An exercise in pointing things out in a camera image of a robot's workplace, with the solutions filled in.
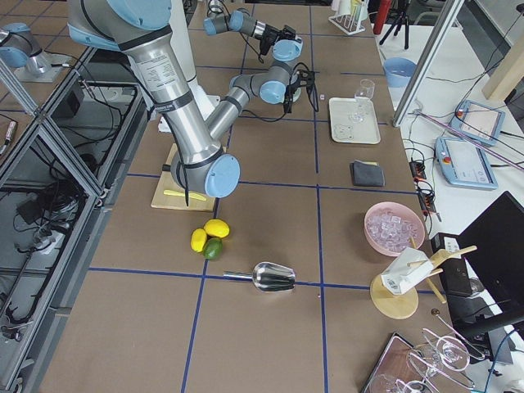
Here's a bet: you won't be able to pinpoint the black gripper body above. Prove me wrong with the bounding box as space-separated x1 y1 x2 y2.
258 24 296 55
283 70 316 113

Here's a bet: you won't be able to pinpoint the light blue plastic cup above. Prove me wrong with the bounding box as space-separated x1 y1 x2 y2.
293 36 304 54

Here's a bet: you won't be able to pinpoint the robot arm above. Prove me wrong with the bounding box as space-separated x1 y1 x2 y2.
67 1 303 198
203 9 296 55

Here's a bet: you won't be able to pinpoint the blue bowl with fork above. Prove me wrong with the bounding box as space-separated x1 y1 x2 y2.
383 57 417 88

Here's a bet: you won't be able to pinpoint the pink bowl with ice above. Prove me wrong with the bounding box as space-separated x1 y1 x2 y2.
364 201 426 256

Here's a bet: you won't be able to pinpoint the steel ice scoop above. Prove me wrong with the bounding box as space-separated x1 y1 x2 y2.
224 261 296 292

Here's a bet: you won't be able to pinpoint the clear wine glass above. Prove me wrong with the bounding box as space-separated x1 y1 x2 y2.
350 79 375 123

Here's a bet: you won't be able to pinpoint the cream bear tray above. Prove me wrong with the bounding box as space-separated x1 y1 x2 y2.
328 97 381 145

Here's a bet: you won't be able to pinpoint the white cup rack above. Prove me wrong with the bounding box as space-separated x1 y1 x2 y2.
328 0 368 35

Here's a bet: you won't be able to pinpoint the red fire extinguisher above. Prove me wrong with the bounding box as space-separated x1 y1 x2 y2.
373 0 391 35

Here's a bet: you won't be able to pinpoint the grey folded cloth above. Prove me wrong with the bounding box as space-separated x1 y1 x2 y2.
350 160 385 187

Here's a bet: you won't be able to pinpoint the yellow lemon upper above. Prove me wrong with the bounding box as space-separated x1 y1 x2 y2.
204 219 230 238

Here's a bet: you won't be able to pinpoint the yellow lemon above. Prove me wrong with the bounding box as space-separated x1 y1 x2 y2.
190 228 208 253
204 219 230 238

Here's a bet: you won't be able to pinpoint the yellow plastic knife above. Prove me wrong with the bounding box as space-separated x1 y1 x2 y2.
163 189 207 201

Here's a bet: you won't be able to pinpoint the wooden cutting board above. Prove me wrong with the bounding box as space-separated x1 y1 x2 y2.
151 144 216 212

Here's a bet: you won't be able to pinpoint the teach pendant near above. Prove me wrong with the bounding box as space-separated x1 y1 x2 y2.
435 137 498 190

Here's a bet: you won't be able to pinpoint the teach pendant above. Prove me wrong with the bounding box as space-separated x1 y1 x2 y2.
449 100 505 147
435 137 498 190

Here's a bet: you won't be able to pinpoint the teach pendant far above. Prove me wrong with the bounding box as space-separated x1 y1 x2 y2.
449 100 505 147

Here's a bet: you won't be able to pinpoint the green lime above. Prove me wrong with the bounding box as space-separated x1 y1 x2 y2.
202 237 223 260

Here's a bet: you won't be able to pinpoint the yellow lemon lower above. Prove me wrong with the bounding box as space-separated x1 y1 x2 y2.
190 228 208 253

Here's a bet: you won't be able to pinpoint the wooden plank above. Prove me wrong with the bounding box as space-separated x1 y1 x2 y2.
482 36 524 101

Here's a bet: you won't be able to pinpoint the white carton on stand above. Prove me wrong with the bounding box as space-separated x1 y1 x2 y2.
380 247 433 296

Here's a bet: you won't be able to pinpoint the round wooden stand base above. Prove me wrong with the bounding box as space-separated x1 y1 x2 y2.
370 275 418 320

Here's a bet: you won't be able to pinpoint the dark serving tray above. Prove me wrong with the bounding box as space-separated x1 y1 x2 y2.
360 332 417 393

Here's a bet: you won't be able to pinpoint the upside-down wine glasses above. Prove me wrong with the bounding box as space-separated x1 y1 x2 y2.
371 328 486 393

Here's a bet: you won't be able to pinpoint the black camera tripod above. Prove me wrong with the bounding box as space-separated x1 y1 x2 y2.
378 0 411 50

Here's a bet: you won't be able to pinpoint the aluminium frame post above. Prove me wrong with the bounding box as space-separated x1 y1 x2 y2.
392 0 464 127

